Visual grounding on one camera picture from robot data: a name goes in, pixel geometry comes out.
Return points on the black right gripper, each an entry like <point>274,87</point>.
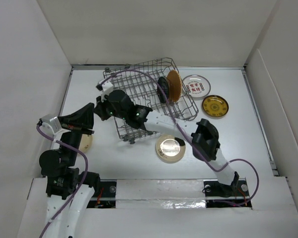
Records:
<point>99,109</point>

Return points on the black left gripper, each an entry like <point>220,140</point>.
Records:
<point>79,119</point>

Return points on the cream plate with red motifs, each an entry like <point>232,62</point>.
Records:
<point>85,143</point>

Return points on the glossy black plate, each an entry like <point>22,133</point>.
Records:
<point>163,89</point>

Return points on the orange woven bamboo plate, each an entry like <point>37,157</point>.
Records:
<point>175,85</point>

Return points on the cream plate with green brushstroke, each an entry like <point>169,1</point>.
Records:
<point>170,149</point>

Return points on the yellow plate with brown rim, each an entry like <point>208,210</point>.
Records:
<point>215,106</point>

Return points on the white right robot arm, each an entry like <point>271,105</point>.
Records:
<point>202,136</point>

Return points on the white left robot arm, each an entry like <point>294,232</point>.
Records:
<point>69,183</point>

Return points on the white plate with red characters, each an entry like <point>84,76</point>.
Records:
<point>196,86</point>

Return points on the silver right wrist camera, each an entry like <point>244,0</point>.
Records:
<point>106,87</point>

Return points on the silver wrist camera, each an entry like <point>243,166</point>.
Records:
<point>50,125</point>
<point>106,87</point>

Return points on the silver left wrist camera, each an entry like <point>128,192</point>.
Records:
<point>50,125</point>

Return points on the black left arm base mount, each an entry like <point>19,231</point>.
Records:
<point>105,196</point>

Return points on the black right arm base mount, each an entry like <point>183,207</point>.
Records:
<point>217,196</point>

